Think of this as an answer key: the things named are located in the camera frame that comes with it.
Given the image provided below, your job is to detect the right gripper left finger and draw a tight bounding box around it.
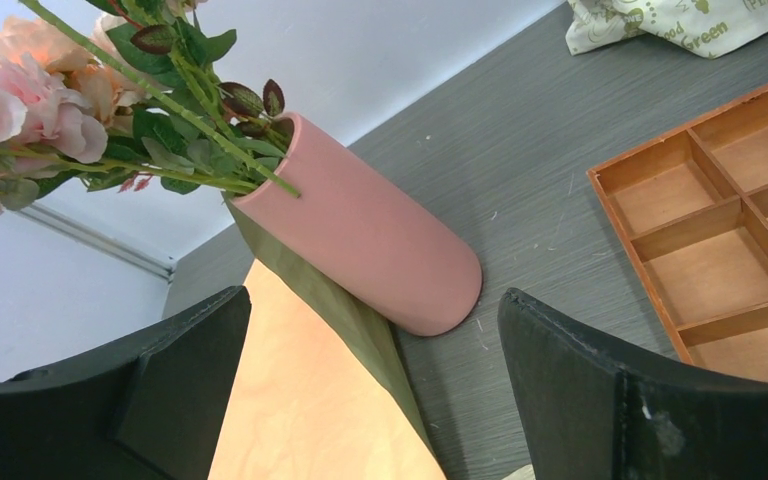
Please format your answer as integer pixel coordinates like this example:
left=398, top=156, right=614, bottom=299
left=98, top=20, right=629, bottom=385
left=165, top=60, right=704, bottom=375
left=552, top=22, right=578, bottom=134
left=0, top=286, right=252, bottom=479

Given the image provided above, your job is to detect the orange compartment tray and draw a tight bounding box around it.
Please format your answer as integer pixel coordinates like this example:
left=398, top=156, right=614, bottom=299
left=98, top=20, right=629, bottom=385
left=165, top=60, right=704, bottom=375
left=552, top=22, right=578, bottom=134
left=589, top=84, right=768, bottom=382

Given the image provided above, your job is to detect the cream printed ribbon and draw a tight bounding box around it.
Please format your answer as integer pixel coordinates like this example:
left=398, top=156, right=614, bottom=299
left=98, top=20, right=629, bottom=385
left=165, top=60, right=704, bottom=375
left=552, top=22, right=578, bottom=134
left=502, top=464, right=536, bottom=480

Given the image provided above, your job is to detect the crumpled printed paper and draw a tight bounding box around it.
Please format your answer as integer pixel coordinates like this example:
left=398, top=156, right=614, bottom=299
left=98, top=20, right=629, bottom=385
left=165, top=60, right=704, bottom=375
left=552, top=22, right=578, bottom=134
left=565, top=0, right=768, bottom=59

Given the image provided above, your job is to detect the pink cylindrical vase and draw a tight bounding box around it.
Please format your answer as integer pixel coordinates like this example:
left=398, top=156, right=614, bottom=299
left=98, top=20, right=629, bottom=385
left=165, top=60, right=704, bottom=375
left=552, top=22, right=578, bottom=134
left=232, top=112, right=483, bottom=336

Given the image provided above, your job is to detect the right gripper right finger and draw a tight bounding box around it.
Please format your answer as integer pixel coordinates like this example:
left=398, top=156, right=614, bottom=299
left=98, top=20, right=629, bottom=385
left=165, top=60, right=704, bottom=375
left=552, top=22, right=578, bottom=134
left=497, top=288, right=768, bottom=479

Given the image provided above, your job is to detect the aluminium frame rail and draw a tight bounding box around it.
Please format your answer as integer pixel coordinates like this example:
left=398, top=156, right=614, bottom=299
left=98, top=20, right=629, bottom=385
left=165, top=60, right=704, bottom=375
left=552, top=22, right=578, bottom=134
left=16, top=203, right=175, bottom=284

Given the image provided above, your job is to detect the green orange flower bouquet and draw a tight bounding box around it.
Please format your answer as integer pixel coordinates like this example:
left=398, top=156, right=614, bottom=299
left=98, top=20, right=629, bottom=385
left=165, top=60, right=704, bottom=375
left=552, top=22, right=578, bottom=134
left=209, top=208, right=443, bottom=479

